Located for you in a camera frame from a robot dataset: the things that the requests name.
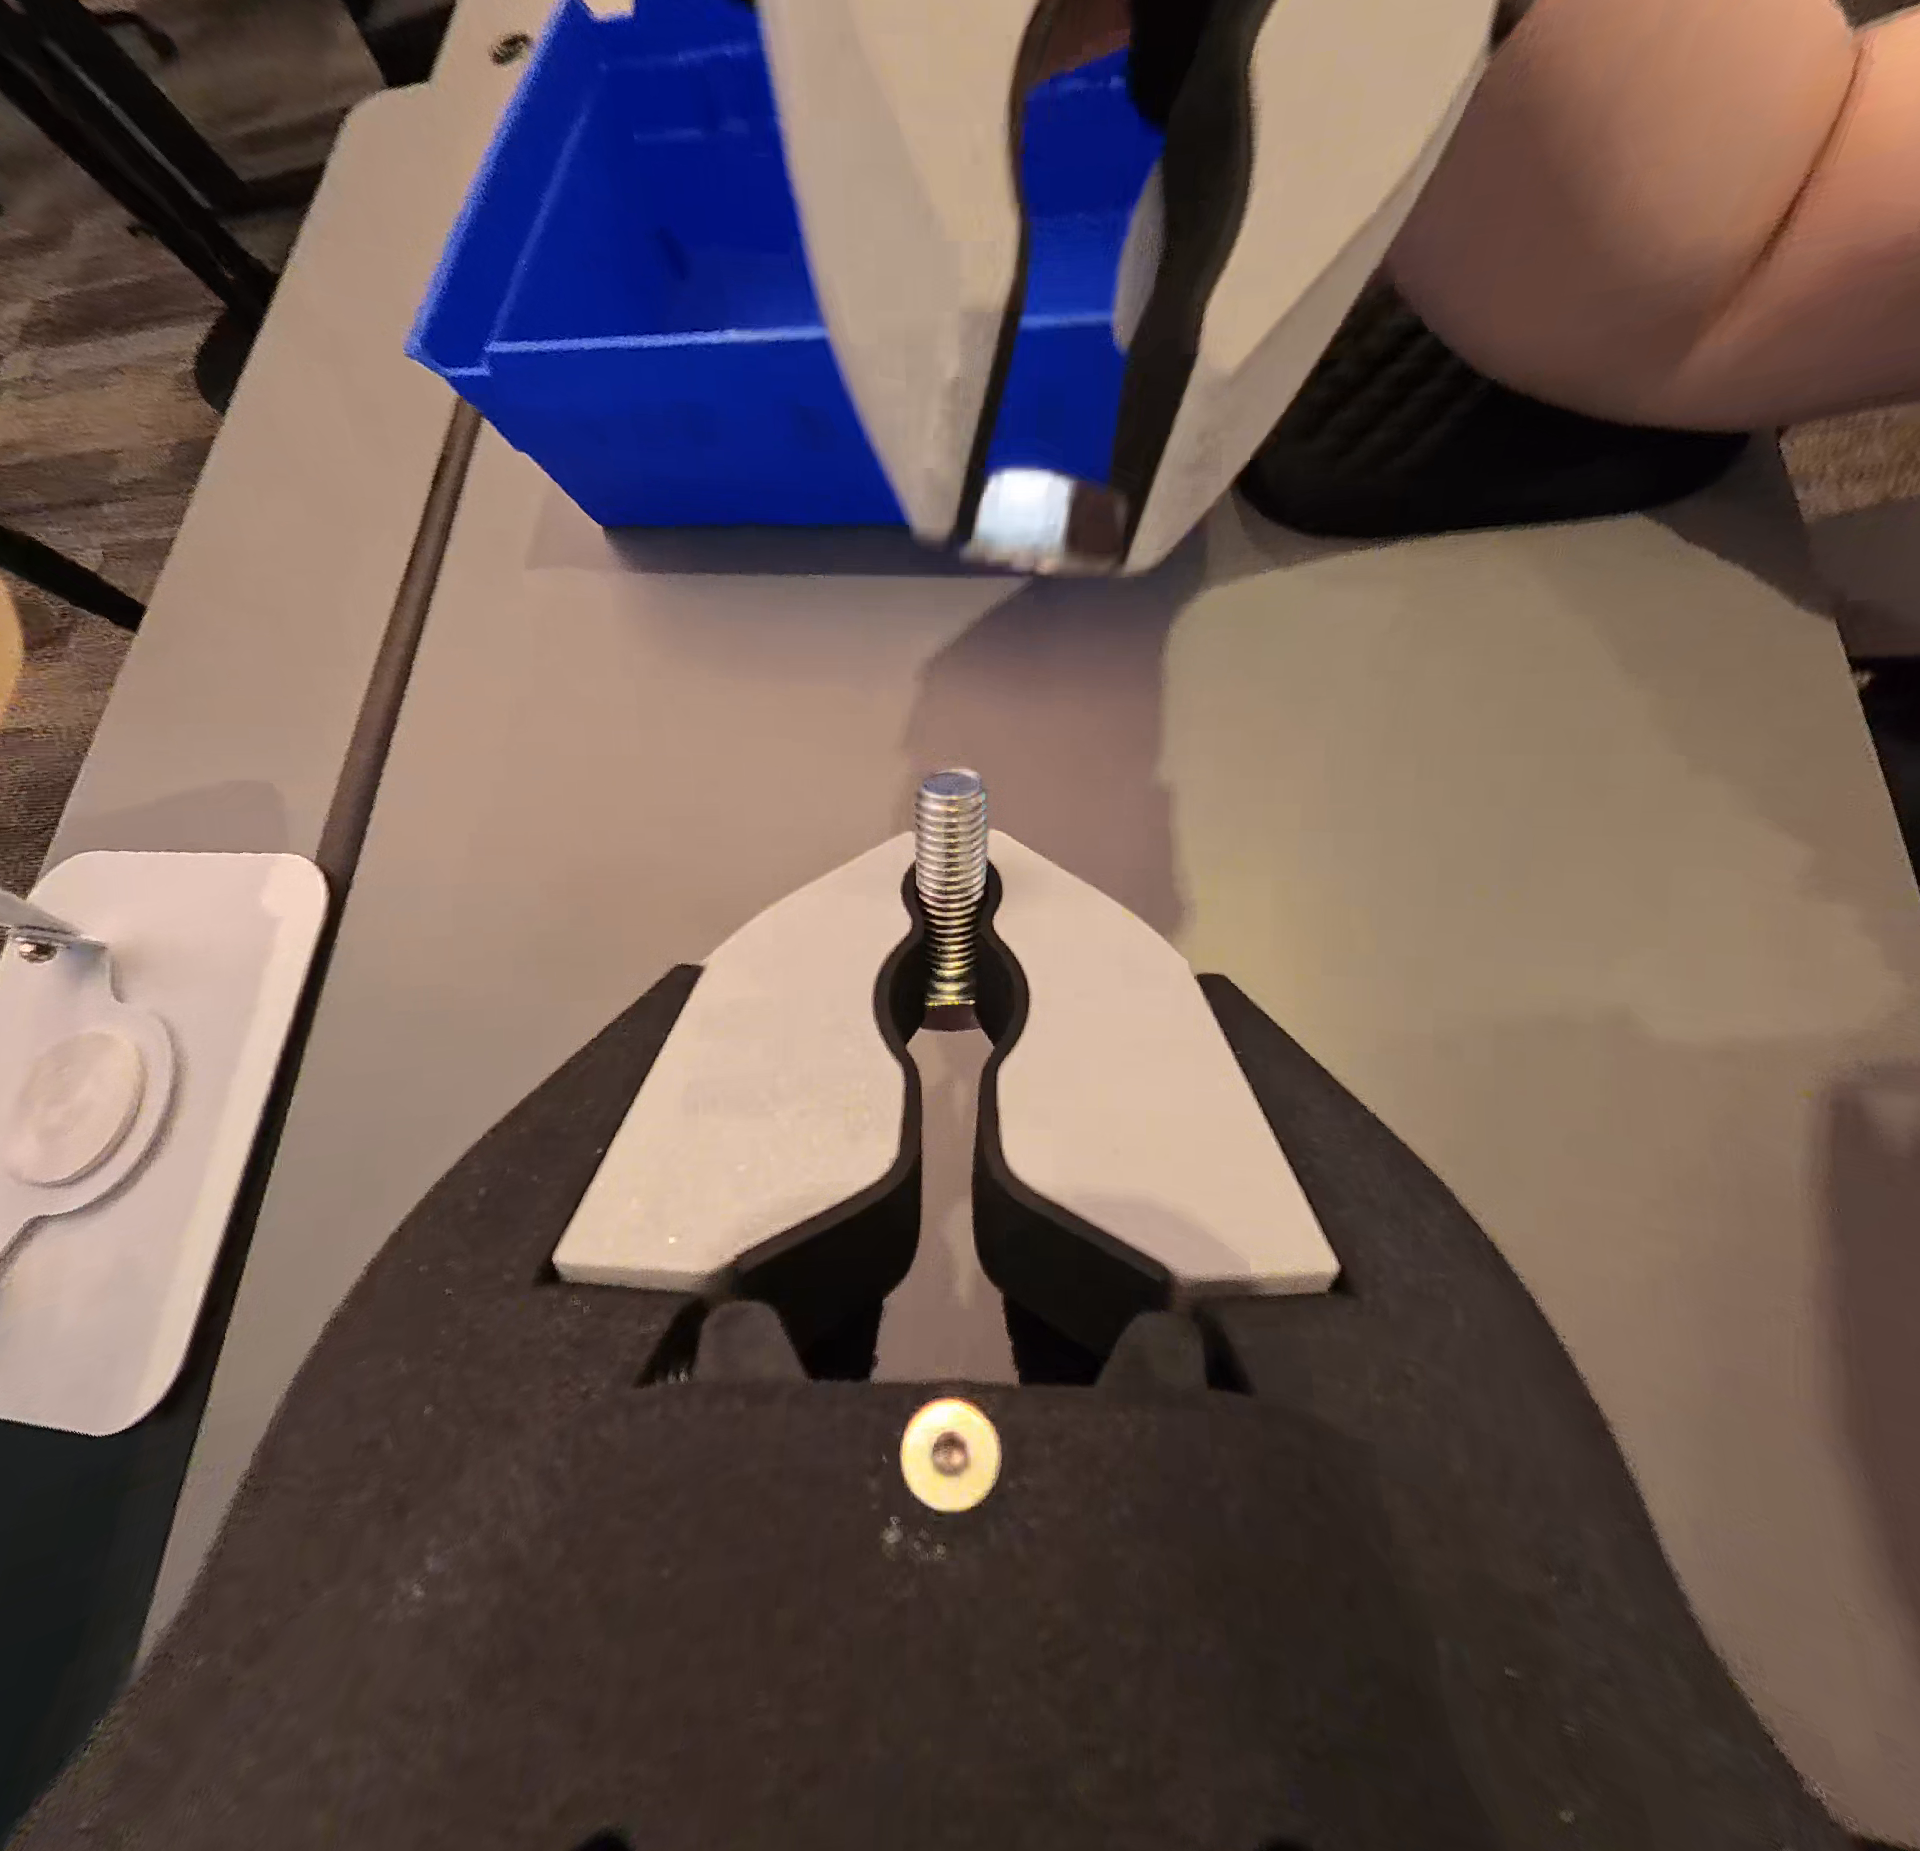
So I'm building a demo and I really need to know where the silver hex bolt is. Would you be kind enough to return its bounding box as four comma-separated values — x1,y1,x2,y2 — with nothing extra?
915,770,991,1014

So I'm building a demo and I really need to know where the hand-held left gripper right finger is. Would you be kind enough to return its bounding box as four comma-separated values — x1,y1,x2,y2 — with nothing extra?
973,830,1343,1385

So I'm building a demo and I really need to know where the blue plastic parts bin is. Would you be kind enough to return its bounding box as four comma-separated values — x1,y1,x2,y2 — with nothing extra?
406,0,1173,534

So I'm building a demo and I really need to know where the black framed easel board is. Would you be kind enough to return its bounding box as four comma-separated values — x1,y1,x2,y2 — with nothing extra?
0,0,286,417

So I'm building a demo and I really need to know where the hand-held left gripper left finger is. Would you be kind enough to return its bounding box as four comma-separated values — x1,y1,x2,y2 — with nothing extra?
551,830,924,1385

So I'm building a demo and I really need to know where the silver hex nut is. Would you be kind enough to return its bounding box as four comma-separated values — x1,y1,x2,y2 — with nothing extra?
967,467,1131,575

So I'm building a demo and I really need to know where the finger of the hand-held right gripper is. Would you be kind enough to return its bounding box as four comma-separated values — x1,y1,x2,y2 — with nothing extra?
1111,0,1520,578
743,0,1064,549

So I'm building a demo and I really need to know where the person's right forearm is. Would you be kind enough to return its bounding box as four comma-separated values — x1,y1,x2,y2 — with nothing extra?
1379,0,1920,434

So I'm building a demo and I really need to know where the instruction sheet on stand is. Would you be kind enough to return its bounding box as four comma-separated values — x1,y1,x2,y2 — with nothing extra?
0,575,333,1436

